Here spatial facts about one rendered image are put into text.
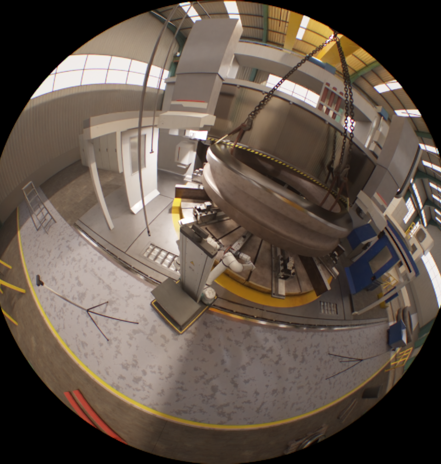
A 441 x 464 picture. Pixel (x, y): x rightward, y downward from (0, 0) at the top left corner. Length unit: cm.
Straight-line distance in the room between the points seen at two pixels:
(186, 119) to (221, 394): 546
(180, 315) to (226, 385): 166
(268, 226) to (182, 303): 188
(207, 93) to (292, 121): 278
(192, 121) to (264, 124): 250
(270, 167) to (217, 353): 665
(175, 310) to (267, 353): 198
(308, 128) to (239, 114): 234
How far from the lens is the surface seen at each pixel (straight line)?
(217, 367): 265
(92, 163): 312
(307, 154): 531
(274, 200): 220
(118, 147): 693
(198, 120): 343
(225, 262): 168
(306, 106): 524
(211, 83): 400
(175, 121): 373
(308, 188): 645
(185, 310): 171
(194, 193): 391
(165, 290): 179
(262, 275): 287
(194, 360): 258
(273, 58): 742
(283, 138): 507
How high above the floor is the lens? 253
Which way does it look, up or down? 44 degrees down
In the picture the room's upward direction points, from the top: 19 degrees clockwise
